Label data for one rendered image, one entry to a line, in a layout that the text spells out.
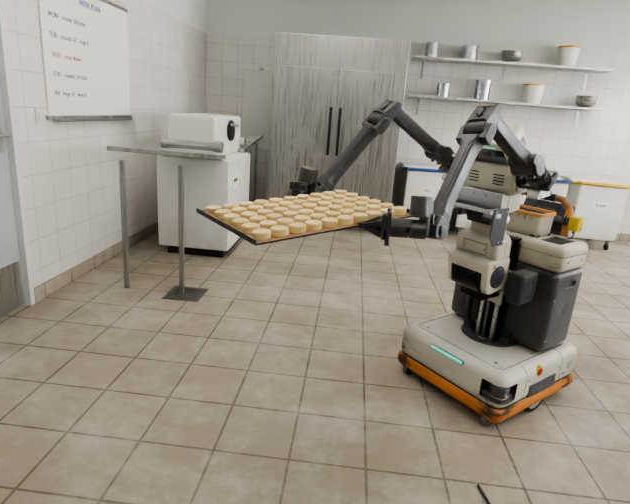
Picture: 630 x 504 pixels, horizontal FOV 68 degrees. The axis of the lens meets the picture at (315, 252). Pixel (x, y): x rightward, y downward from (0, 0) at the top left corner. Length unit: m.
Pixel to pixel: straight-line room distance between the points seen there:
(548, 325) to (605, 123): 4.61
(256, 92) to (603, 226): 4.36
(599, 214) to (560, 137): 1.08
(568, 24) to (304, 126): 3.27
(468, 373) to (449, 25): 4.70
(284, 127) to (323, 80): 0.63
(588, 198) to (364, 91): 2.79
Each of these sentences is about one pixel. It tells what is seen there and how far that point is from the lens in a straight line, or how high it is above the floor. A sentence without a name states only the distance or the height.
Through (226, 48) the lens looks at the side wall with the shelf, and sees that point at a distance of 6.37.
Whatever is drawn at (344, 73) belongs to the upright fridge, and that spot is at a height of 1.69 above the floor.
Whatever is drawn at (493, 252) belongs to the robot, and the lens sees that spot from 2.18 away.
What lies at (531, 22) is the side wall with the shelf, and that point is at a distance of 6.49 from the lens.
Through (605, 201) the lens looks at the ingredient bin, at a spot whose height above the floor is 0.57.
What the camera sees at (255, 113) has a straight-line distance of 6.18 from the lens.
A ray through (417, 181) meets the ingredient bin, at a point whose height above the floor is 0.62.
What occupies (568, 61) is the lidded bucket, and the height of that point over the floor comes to 2.03.
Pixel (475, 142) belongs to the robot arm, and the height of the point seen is 1.25.
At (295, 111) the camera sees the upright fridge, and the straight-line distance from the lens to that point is 5.24.
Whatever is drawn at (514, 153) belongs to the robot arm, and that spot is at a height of 1.21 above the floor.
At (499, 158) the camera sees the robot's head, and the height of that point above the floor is 1.17.
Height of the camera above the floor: 1.31
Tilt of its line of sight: 17 degrees down
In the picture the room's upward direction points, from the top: 4 degrees clockwise
